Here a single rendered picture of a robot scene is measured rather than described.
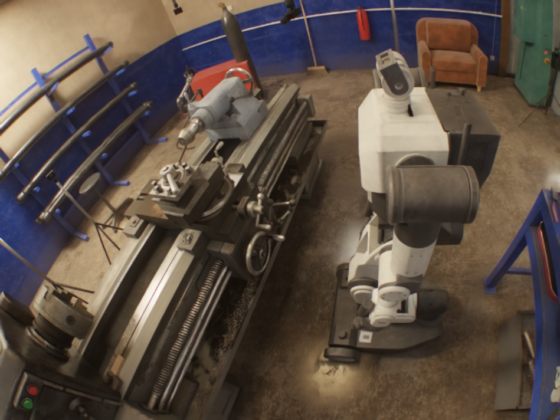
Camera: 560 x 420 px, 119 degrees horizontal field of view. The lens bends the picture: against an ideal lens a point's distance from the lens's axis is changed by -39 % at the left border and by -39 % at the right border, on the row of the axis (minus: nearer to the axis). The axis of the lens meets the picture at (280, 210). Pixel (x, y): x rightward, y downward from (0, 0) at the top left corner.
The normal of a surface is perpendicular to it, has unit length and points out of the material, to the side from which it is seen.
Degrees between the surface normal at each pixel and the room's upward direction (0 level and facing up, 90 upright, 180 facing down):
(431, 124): 0
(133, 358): 36
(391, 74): 90
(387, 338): 0
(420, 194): 41
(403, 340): 0
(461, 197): 49
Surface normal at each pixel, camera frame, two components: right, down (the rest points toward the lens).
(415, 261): -0.22, 0.76
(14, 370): 0.44, -0.40
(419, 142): -0.34, 0.02
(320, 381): -0.27, -0.64
